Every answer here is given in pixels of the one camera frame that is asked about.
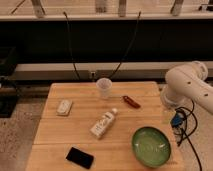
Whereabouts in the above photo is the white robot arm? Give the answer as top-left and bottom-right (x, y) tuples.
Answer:
(160, 61), (213, 115)

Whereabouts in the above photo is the clear plastic cup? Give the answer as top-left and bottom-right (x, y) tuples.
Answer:
(96, 78), (112, 99)

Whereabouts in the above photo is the white plastic bottle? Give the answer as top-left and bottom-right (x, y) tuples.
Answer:
(90, 108), (118, 139)

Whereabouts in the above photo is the green bowl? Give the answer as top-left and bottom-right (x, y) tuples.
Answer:
(131, 126), (171, 168)

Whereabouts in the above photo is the blue connector box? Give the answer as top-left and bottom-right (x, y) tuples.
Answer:
(170, 113), (183, 127)

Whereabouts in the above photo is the right black hanging cable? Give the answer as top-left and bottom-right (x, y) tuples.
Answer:
(109, 10), (142, 80)

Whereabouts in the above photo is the black hanging cable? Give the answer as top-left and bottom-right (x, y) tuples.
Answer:
(109, 10), (142, 80)
(62, 11), (82, 81)

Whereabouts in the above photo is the left black hanging cable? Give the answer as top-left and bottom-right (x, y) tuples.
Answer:
(62, 11), (82, 81)

